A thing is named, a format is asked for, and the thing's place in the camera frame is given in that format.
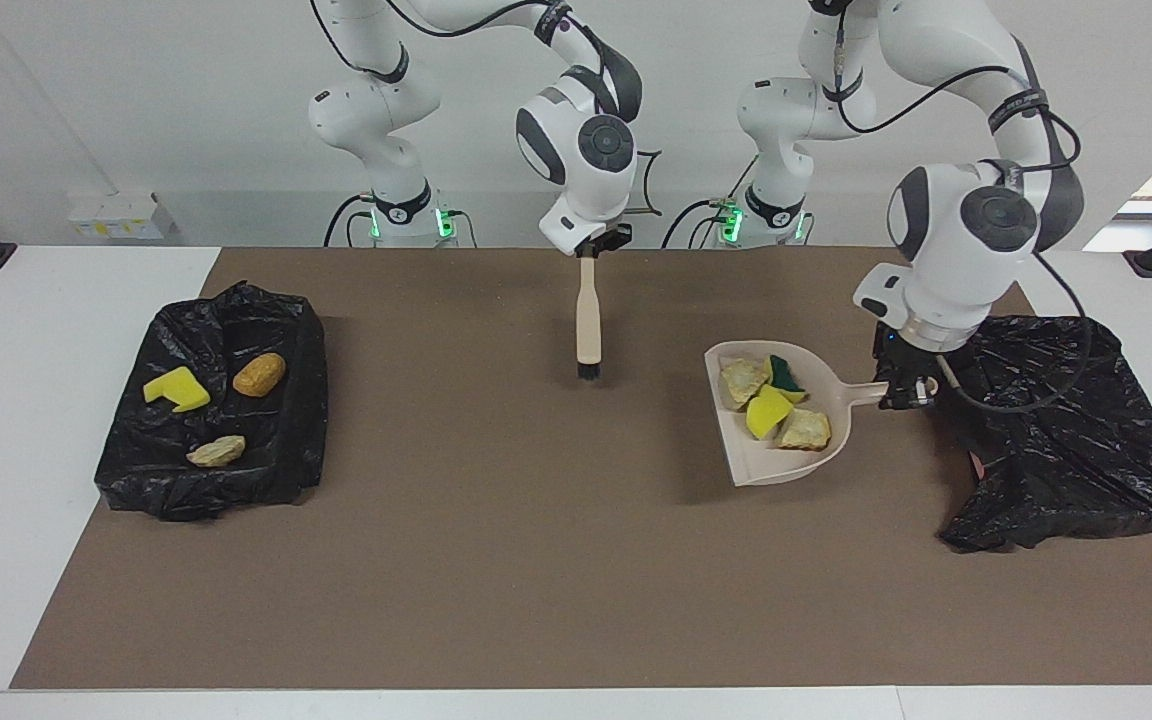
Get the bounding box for small beige chunk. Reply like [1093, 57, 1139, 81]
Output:
[719, 357, 772, 408]

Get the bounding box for green and yellow sponge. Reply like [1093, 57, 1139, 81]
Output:
[768, 354, 810, 403]

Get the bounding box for long beige chunk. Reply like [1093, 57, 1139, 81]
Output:
[774, 408, 833, 452]

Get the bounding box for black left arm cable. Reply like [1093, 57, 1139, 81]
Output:
[834, 18, 1093, 416]

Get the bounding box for black bag bin pink edge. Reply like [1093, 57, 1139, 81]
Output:
[933, 314, 1152, 553]

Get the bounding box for beige brush black bristles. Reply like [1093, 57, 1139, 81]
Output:
[576, 255, 604, 381]

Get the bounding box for plain yellow sponge piece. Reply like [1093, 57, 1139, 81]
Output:
[745, 384, 809, 442]

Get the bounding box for notched yellow sponge piece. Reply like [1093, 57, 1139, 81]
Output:
[143, 366, 212, 414]

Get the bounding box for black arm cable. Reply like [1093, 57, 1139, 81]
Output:
[834, 18, 1093, 416]
[311, 0, 664, 217]

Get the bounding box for brown table mat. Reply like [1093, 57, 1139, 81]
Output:
[9, 247, 1152, 690]

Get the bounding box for black left base cable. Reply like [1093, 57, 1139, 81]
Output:
[663, 195, 739, 249]

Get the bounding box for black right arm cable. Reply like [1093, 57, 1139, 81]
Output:
[311, 0, 664, 217]

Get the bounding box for white wall socket strip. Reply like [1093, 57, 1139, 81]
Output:
[68, 195, 177, 241]

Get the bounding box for black bag-lined trash bin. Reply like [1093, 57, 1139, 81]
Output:
[93, 281, 330, 523]

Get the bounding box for striped croissant bread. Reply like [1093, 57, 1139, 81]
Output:
[186, 434, 247, 469]

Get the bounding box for brown oval bread roll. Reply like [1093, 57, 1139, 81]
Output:
[233, 352, 288, 398]

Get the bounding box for beige plastic dustpan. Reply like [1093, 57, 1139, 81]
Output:
[704, 341, 892, 488]

